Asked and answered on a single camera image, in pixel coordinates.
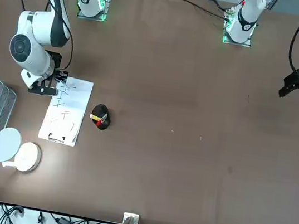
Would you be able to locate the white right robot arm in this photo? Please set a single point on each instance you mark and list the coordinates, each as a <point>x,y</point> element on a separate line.
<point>34,55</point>

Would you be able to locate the red capped white pen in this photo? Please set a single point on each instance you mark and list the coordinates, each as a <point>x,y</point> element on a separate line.
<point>98,123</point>

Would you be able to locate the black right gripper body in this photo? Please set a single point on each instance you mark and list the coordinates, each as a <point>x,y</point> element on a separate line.
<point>56,60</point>

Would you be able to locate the yellow pen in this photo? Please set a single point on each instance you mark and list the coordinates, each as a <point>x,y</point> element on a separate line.
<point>94,116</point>

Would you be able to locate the white round desk lamp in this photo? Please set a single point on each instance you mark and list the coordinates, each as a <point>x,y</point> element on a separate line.
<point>5,144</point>

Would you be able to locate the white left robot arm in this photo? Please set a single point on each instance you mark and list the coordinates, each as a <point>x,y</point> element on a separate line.
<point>246,16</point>

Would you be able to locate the white table edge bracket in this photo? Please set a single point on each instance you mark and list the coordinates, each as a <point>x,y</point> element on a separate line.
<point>136,217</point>

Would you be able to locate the white A4 paper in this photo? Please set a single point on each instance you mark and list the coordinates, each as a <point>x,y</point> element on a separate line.
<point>79,98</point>

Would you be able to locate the black mesh pen holder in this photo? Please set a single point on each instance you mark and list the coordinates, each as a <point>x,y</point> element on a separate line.
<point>100,108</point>

